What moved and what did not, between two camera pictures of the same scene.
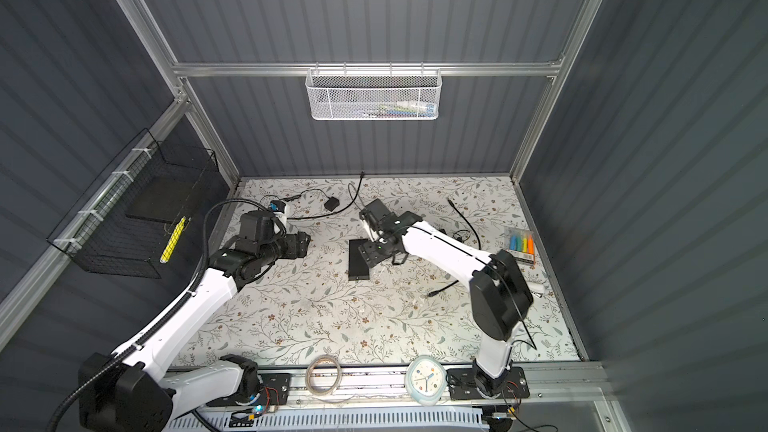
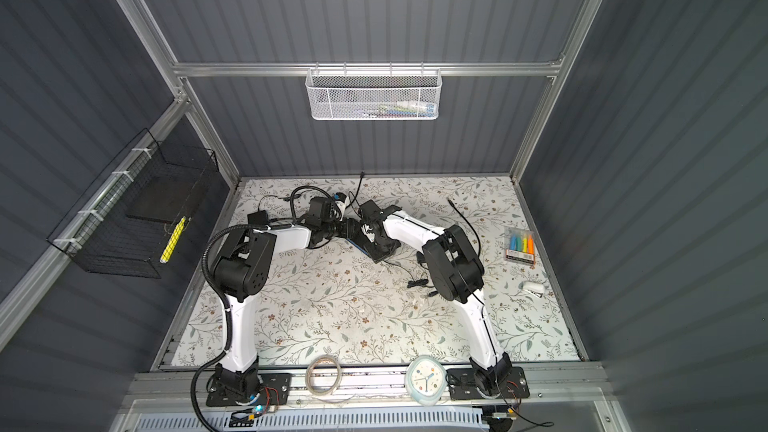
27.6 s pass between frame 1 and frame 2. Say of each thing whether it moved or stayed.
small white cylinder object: stayed
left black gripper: moved
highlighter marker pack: stayed
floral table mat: stayed
